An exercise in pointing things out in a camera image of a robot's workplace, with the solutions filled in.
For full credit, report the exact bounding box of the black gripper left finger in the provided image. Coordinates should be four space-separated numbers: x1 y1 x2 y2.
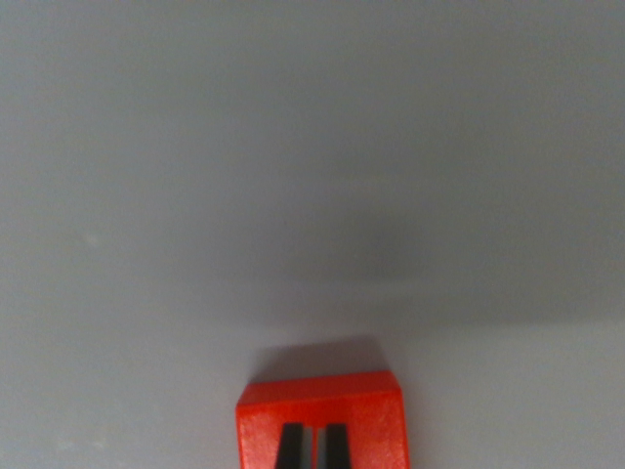
274 422 313 469

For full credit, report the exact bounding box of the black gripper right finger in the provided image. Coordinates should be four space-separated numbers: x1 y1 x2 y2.
317 422 354 469

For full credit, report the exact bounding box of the red cube block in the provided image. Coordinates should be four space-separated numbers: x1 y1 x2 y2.
234 369 412 469

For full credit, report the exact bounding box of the grey plastic bin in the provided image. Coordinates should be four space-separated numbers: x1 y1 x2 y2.
0 0 625 469

